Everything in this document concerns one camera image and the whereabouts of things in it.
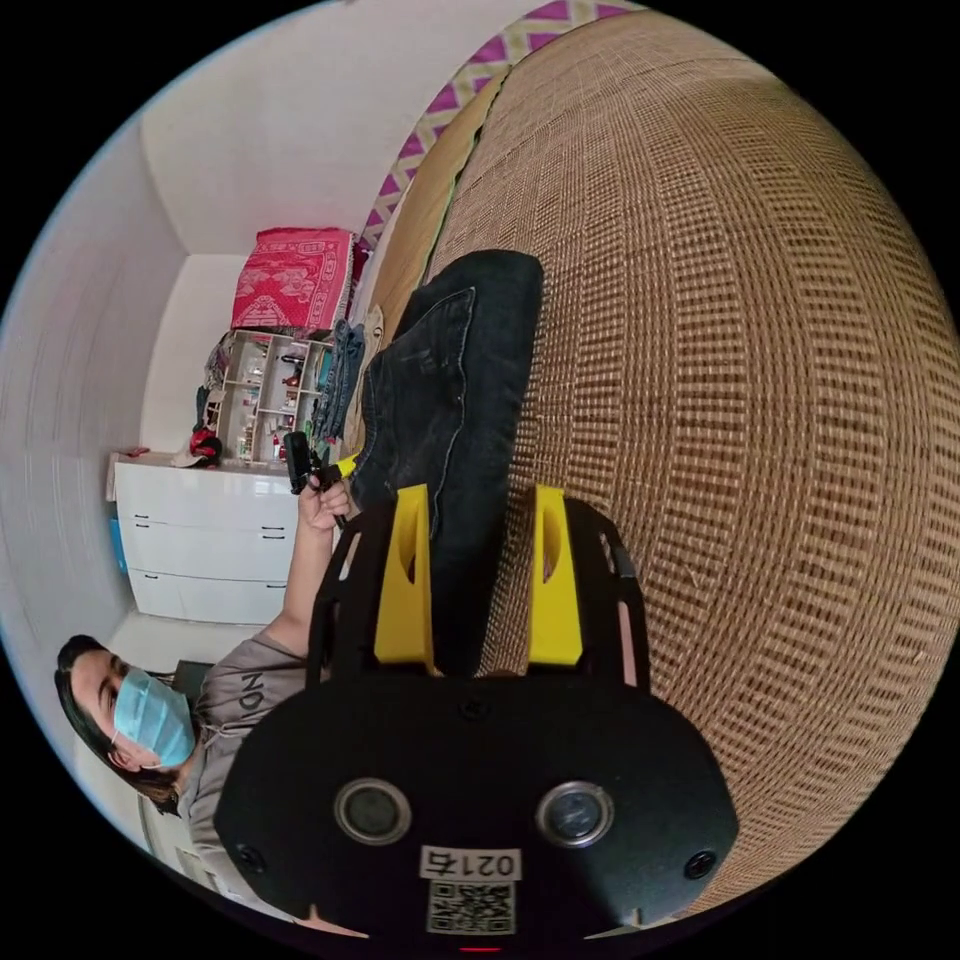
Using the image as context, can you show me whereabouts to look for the pile of clothes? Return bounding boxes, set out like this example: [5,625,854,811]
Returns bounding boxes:
[310,317,370,445]

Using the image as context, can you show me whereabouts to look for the white shelf with small items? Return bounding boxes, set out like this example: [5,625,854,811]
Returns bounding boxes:
[215,328,333,465]

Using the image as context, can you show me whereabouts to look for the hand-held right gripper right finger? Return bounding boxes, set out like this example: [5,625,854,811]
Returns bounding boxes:
[527,484,586,668]

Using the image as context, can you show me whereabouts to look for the black jeans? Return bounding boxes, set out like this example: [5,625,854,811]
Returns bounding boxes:
[348,249,545,676]

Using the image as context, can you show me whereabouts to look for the white drawer cupboard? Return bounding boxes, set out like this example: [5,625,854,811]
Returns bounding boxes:
[110,458,303,628]

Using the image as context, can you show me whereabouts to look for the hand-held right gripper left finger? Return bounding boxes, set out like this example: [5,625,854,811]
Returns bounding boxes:
[374,483,437,670]

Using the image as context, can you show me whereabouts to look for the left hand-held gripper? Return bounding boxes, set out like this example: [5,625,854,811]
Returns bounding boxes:
[308,452,361,528]

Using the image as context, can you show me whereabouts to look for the person's body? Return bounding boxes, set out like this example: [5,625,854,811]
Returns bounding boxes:
[53,628,318,906]

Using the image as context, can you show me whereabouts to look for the person's left forearm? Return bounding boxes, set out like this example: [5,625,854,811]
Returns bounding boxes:
[271,524,340,663]

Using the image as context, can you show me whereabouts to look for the red patterned folded blanket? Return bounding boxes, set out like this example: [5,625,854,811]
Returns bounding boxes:
[229,227,358,333]

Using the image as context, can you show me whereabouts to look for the person's left hand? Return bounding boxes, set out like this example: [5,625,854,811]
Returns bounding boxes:
[297,482,354,536]

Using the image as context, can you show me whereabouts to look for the bed with woven mat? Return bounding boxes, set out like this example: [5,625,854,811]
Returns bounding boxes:
[358,0,952,918]

